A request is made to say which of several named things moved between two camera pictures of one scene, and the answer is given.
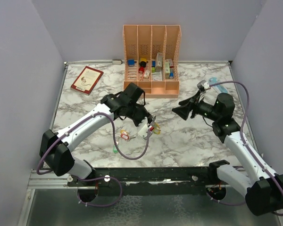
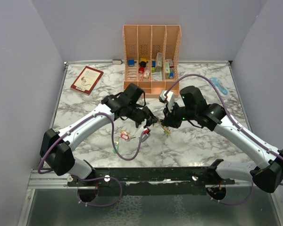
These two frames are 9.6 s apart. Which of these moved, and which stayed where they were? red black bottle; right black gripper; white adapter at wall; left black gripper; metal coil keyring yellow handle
Moved: metal coil keyring yellow handle; right black gripper
Stayed: white adapter at wall; left black gripper; red black bottle
